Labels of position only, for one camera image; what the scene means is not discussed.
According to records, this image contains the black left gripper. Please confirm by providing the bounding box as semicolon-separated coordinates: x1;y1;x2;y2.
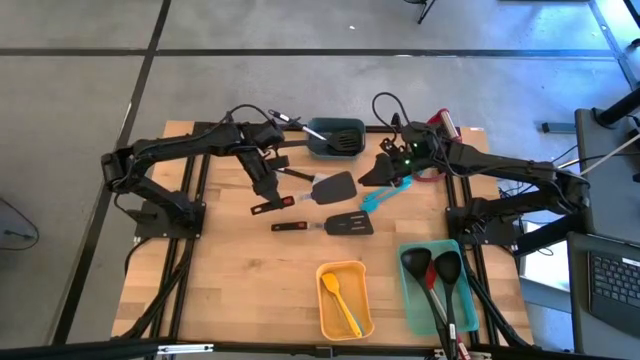
237;147;286;211

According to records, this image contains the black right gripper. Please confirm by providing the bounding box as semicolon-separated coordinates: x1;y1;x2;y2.
357;122;451;188

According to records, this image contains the long teal spatula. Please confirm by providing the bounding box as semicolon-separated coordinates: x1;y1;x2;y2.
367;174;415;202

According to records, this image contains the solid black turner red-dot handle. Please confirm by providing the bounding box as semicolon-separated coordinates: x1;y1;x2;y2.
249;170;359;217

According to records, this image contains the slotted black turner red-dot handle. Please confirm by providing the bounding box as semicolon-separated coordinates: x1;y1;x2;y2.
271;210;375;237

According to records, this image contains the black turner steel shaft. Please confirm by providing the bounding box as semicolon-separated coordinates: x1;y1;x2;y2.
267;109;330;142

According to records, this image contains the large black serving spoon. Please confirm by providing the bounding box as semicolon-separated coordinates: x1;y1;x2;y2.
400;247;451;359

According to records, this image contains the yellow silicone spatula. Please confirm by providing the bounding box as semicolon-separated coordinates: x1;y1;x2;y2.
320;271;363;339

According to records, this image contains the orange plastic bin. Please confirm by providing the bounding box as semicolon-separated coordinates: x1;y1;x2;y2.
315;259;375;341

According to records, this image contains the small black ladle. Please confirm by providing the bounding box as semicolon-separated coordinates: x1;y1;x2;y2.
433;250;464;360

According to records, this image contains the teal plastic tray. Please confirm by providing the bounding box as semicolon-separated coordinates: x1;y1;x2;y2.
398;238;480;337

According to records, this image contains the short teal scraper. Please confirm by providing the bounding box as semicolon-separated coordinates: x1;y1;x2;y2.
359;192;391;215

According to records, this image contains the grey-blue plastic bin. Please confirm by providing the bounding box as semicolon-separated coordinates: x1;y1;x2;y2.
305;117;367;161

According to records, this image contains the steel box grater red trim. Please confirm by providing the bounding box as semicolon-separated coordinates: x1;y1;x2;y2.
425;108;464;184

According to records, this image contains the blue-grey floor bar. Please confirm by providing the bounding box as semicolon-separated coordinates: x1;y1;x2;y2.
542;121;576;135

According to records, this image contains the grey desk top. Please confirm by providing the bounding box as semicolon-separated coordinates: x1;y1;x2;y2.
574;107;640;246

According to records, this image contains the black rig beam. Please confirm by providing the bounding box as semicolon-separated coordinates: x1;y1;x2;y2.
0;338;640;360

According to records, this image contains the grey laptop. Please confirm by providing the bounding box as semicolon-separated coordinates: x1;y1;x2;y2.
567;232;640;360

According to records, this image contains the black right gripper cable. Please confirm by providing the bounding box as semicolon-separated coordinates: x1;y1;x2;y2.
371;91;414;134

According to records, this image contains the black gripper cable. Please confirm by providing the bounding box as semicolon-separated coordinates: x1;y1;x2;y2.
371;91;414;134
222;103;274;129

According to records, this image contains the black aluminium table frame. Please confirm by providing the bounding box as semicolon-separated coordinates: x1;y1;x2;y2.
112;110;539;351

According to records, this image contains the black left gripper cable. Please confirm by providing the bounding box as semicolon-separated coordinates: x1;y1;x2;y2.
222;103;274;129

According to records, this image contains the white cable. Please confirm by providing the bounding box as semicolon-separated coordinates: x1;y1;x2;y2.
509;132;640;211

